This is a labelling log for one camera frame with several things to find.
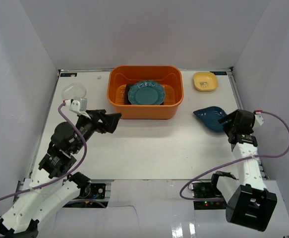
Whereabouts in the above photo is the black floral square plate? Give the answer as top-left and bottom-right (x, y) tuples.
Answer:
(124, 84), (166, 106)

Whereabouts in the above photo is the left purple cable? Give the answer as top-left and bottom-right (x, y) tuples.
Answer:
(0, 103), (108, 238)

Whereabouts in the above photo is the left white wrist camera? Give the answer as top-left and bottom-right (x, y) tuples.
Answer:
(63, 97), (91, 119)

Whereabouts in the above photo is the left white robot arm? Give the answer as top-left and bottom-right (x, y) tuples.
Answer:
(0, 110), (121, 238)

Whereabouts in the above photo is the yellow square dish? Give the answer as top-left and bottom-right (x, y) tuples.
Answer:
(193, 72), (218, 92)

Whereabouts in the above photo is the orange plastic bin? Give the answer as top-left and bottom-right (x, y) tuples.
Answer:
(107, 65), (184, 119)

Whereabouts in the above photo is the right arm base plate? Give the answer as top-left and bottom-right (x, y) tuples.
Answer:
(188, 180), (227, 211)

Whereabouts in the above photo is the clear glass plate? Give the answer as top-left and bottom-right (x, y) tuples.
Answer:
(61, 83), (87, 100)

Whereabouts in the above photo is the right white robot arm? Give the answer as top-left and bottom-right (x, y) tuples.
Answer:
(209, 110), (277, 232)

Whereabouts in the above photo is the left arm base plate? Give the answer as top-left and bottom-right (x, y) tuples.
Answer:
(64, 183), (108, 208)

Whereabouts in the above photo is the purple cable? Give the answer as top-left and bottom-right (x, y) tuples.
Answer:
(179, 111), (289, 203)
(0, 103), (108, 238)

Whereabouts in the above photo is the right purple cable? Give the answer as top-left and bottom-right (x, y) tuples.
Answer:
(179, 111), (289, 203)

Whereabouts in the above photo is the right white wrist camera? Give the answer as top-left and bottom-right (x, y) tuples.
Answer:
(253, 110), (264, 128)

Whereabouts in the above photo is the blue leaf-shaped dish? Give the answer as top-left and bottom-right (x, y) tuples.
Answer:
(193, 106), (227, 133)

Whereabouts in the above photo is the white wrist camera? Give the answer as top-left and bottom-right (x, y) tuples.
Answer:
(63, 97), (91, 119)
(253, 110), (264, 128)

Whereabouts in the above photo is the teal round scalloped plate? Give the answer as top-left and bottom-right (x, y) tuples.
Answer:
(127, 80), (166, 106)

